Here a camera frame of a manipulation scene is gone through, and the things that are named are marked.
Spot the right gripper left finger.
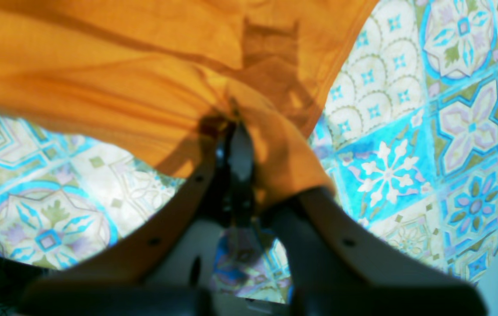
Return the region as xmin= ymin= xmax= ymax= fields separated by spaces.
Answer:
xmin=21 ymin=123 xmax=254 ymax=316

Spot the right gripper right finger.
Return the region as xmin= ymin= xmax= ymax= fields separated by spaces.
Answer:
xmin=262 ymin=188 xmax=488 ymax=316

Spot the orange T-shirt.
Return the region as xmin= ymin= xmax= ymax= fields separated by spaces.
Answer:
xmin=0 ymin=0 xmax=377 ymax=209

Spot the patterned blue tile tablecloth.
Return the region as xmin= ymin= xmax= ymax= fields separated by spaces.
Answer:
xmin=0 ymin=0 xmax=498 ymax=284

